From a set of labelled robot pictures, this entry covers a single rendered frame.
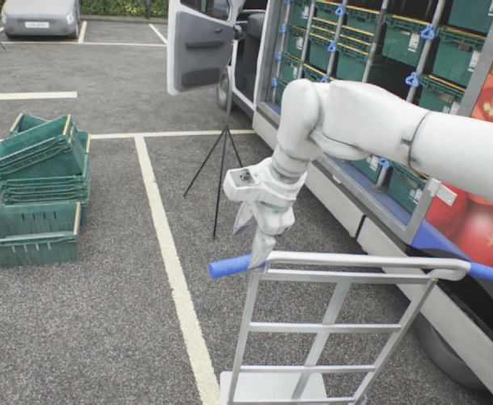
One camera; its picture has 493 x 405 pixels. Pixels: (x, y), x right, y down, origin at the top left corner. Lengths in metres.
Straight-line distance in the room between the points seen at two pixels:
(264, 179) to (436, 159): 0.27
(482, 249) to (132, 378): 1.84
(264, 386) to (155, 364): 0.59
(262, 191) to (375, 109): 0.22
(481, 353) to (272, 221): 1.67
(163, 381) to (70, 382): 0.47
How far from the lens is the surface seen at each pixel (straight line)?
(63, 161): 2.70
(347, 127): 0.41
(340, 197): 2.69
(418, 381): 2.39
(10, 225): 2.98
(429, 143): 0.37
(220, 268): 0.78
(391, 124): 0.38
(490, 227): 1.89
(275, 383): 2.05
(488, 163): 0.35
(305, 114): 0.44
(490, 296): 1.96
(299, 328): 1.19
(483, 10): 2.19
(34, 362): 2.21
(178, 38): 4.41
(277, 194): 0.55
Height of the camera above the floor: 1.77
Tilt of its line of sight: 33 degrees down
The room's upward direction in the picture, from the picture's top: 9 degrees clockwise
